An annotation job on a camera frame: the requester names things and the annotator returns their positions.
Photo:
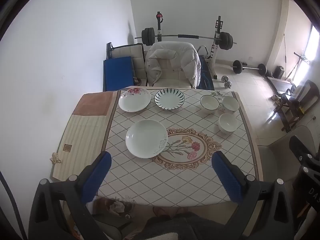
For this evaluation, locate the beige striped mat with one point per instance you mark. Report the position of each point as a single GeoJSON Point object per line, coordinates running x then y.
{"type": "Point", "coordinates": [82, 135]}

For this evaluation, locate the pair of shoes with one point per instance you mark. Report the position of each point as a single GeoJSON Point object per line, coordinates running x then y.
{"type": "Point", "coordinates": [275, 97]}

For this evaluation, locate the floral checked tablecloth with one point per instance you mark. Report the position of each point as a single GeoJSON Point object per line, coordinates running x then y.
{"type": "Point", "coordinates": [175, 180]}

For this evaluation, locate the white plate with green stripes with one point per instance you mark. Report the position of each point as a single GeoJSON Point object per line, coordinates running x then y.
{"type": "Point", "coordinates": [169, 99]}

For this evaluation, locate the plain white bowl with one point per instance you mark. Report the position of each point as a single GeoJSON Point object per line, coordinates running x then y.
{"type": "Point", "coordinates": [228, 123]}

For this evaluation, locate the white plate with pink flowers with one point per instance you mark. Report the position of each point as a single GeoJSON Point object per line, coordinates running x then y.
{"type": "Point", "coordinates": [134, 100]}

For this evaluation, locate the cream folding cushion chair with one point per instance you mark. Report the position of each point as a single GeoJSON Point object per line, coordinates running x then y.
{"type": "Point", "coordinates": [125, 51]}

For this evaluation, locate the blue black weight bench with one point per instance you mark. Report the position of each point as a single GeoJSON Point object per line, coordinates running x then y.
{"type": "Point", "coordinates": [206, 76]}

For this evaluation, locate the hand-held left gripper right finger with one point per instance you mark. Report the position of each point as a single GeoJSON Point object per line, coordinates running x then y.
{"type": "Point", "coordinates": [226, 178]}

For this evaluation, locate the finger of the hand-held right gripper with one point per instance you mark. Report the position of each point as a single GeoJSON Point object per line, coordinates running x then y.
{"type": "Point", "coordinates": [303, 155]}

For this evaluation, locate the white bowl with black rim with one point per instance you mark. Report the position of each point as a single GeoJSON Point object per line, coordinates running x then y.
{"type": "Point", "coordinates": [209, 102]}

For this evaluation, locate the dark wooden chair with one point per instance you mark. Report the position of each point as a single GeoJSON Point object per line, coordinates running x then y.
{"type": "Point", "coordinates": [295, 100]}

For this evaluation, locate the white barbell rack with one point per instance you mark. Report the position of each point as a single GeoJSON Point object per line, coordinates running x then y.
{"type": "Point", "coordinates": [216, 47]}

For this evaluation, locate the crumpled tissue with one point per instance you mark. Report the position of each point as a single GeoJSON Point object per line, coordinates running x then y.
{"type": "Point", "coordinates": [55, 157]}

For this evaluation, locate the blue mat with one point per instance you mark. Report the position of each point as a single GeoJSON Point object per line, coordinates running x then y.
{"type": "Point", "coordinates": [117, 73]}

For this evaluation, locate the barbell on rack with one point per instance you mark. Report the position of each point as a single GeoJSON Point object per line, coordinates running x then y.
{"type": "Point", "coordinates": [187, 36]}

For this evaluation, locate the white bowl with blue dots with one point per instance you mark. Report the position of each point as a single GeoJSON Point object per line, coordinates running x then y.
{"type": "Point", "coordinates": [230, 103]}

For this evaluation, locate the person's grey knit clothing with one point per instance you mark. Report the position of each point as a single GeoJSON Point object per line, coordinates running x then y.
{"type": "Point", "coordinates": [175, 227]}

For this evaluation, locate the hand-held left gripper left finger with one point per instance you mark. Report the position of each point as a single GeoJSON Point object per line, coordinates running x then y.
{"type": "Point", "coordinates": [98, 177]}

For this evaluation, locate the black barbell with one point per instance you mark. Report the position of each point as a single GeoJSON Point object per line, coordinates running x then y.
{"type": "Point", "coordinates": [247, 67]}

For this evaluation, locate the chrome dumbbell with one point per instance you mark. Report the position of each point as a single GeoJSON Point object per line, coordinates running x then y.
{"type": "Point", "coordinates": [226, 81]}

